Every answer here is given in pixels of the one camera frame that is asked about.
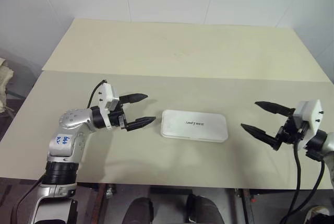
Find beige cloth bundle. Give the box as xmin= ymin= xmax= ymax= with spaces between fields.
xmin=0 ymin=57 xmax=14 ymax=113

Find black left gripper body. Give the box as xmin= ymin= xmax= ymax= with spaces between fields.
xmin=108 ymin=102 xmax=129 ymax=132

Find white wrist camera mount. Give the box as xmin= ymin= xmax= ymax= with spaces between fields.
xmin=99 ymin=82 xmax=121 ymax=131
xmin=292 ymin=99 xmax=326 ymax=150

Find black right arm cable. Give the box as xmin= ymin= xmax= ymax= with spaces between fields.
xmin=280 ymin=140 xmax=327 ymax=224

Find metal table frame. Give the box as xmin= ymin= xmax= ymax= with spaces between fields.
xmin=74 ymin=181 xmax=334 ymax=224

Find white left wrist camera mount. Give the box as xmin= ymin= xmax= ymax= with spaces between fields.
xmin=99 ymin=82 xmax=121 ymax=131

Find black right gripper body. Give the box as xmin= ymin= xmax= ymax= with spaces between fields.
xmin=276 ymin=115 xmax=309 ymax=148

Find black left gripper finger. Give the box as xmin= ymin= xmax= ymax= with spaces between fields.
xmin=126 ymin=116 xmax=157 ymax=132
xmin=119 ymin=93 xmax=149 ymax=104

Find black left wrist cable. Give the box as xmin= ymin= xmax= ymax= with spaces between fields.
xmin=88 ymin=79 xmax=109 ymax=109

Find white plastic pencil case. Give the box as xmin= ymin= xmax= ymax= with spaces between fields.
xmin=160 ymin=109 xmax=229 ymax=144

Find dark rounded shape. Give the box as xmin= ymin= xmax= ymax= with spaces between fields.
xmin=124 ymin=197 xmax=154 ymax=224
xmin=186 ymin=193 xmax=225 ymax=224

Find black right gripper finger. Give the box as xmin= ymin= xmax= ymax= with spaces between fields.
xmin=240 ymin=123 xmax=282 ymax=152
xmin=254 ymin=101 xmax=297 ymax=117

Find thick dark left arm cable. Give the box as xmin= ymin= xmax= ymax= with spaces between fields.
xmin=14 ymin=176 xmax=44 ymax=224

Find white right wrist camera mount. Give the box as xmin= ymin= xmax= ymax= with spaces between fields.
xmin=292 ymin=99 xmax=326 ymax=150

